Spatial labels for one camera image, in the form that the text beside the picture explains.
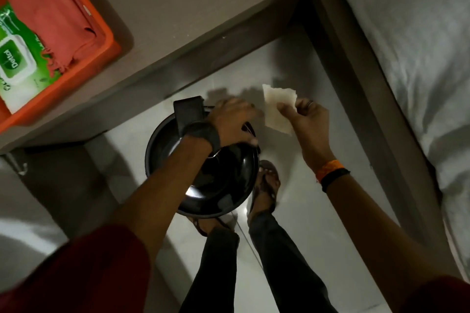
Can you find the person's right hand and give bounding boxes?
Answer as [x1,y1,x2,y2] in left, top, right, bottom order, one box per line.
[276,98,337,173]

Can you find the person's left hand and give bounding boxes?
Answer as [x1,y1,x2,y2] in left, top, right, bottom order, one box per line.
[207,97,263,148]

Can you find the white tissue paper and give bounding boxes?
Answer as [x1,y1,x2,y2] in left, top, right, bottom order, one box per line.
[262,84,298,136]

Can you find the black round pan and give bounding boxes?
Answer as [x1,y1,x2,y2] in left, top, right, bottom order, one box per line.
[145,105,261,219]

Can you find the person's right forearm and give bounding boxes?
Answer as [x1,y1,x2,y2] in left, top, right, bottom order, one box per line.
[325,175,462,313]

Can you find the person's left forearm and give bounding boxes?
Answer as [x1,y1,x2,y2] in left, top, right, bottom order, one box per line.
[108,136,214,263]

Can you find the dark sandal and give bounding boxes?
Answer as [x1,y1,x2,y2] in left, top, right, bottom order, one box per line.
[187,215,235,238]
[247,159,282,216]

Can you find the orange wristband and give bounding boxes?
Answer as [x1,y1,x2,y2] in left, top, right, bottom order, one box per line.
[315,159,346,183]

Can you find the black wristband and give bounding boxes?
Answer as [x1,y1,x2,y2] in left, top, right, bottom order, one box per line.
[320,168,351,193]

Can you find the dark trousers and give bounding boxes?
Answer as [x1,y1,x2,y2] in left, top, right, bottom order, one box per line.
[179,212,339,313]

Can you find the white bedsheet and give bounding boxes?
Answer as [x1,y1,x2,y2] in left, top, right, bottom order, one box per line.
[325,0,470,282]

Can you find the orange plastic tray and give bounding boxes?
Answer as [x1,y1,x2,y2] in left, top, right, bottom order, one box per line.
[0,0,122,134]

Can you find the red shirt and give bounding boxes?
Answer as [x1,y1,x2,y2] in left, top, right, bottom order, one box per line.
[0,224,470,313]

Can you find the green wet wipes packet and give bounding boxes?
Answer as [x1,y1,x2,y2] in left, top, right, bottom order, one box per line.
[0,2,62,115]

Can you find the red cloth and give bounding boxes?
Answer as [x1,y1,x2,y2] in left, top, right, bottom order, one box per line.
[0,0,97,76]

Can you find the black wrist strap device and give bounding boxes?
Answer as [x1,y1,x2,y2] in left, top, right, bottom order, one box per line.
[173,96,221,154]

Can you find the brown wooden bed frame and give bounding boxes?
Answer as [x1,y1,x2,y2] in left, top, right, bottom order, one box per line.
[300,0,464,281]

